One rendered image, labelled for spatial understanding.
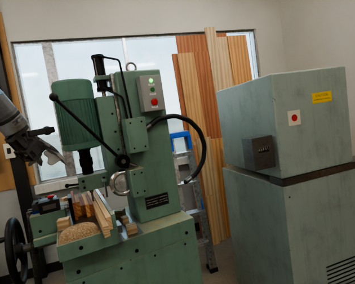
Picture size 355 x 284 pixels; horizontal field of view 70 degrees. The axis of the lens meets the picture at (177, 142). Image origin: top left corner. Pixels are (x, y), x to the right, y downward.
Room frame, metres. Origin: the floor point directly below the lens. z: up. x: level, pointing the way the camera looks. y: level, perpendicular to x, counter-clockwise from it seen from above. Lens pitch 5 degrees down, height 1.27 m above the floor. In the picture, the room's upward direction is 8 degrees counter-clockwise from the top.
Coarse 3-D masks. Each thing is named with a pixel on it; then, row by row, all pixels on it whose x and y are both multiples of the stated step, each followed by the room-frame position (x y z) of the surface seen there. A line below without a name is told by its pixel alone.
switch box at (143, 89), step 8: (136, 80) 1.19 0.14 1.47; (144, 80) 1.15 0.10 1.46; (160, 80) 1.18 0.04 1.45; (144, 88) 1.15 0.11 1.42; (160, 88) 1.18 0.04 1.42; (144, 96) 1.15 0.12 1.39; (152, 96) 1.16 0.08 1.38; (160, 96) 1.18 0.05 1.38; (144, 104) 1.15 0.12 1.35; (152, 104) 1.16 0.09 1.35; (160, 104) 1.17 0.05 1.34; (144, 112) 1.19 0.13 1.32
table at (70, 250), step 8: (80, 216) 1.11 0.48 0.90; (72, 224) 1.02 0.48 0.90; (56, 232) 1.04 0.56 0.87; (112, 232) 0.91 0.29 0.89; (40, 240) 1.00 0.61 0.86; (48, 240) 1.01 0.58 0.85; (56, 240) 1.02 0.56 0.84; (80, 240) 0.86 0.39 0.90; (88, 240) 0.88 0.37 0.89; (96, 240) 0.89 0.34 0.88; (104, 240) 0.90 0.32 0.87; (112, 240) 0.91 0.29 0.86; (64, 248) 0.84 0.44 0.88; (72, 248) 0.85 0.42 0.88; (80, 248) 0.86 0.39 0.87; (88, 248) 0.87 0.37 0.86; (96, 248) 0.88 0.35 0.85; (64, 256) 0.84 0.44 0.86; (72, 256) 0.85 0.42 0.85
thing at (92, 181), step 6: (90, 174) 1.19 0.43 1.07; (96, 174) 1.17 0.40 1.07; (102, 174) 1.18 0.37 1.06; (78, 180) 1.14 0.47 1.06; (84, 180) 1.14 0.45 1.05; (90, 180) 1.16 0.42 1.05; (96, 180) 1.17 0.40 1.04; (108, 180) 1.19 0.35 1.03; (84, 186) 1.14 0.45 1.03; (90, 186) 1.16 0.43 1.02; (96, 186) 1.17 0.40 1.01; (102, 186) 1.18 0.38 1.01; (90, 192) 1.18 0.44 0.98
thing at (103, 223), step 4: (88, 192) 1.37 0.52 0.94; (92, 200) 1.25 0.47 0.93; (96, 204) 1.13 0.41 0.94; (96, 208) 1.06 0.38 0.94; (96, 212) 1.01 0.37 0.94; (100, 212) 1.00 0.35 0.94; (96, 216) 1.03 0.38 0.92; (100, 216) 0.95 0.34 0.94; (100, 220) 0.91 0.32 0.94; (104, 220) 0.91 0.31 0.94; (100, 224) 0.92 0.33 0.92; (104, 224) 0.87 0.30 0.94; (104, 228) 0.85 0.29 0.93; (108, 228) 0.85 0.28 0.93; (104, 232) 0.85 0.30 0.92; (108, 232) 0.85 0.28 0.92; (104, 236) 0.85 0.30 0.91; (108, 236) 0.85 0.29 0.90
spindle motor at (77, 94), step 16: (64, 80) 1.10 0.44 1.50; (80, 80) 1.13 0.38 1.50; (64, 96) 1.10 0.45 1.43; (80, 96) 1.12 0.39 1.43; (64, 112) 1.11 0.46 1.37; (80, 112) 1.12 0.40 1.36; (96, 112) 1.20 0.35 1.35; (64, 128) 1.11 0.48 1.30; (80, 128) 1.11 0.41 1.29; (96, 128) 1.17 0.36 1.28; (64, 144) 1.12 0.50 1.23; (80, 144) 1.10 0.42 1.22; (96, 144) 1.15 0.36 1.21
